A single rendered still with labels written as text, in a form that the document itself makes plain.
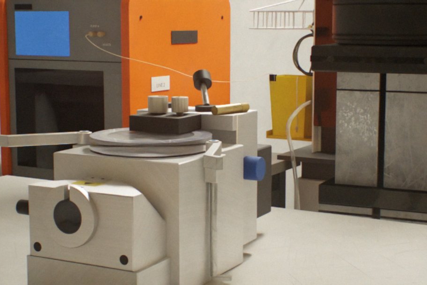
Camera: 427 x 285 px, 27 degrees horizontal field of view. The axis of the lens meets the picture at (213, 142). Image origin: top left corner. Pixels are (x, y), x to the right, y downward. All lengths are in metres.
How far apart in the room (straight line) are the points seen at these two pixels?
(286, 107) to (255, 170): 1.66
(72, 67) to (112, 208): 1.36
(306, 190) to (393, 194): 1.19
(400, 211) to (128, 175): 0.50
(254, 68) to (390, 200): 2.60
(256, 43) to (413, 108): 2.59
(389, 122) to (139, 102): 0.88
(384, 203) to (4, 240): 0.47
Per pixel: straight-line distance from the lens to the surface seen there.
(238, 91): 3.64
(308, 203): 2.21
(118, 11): 1.82
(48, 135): 0.65
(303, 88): 2.28
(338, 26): 1.04
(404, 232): 0.77
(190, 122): 0.64
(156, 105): 0.65
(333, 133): 2.27
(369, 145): 1.04
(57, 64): 1.92
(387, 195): 1.03
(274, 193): 2.39
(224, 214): 0.63
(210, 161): 0.54
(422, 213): 1.02
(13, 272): 0.66
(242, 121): 0.65
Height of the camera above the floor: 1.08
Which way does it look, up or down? 8 degrees down
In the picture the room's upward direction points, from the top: straight up
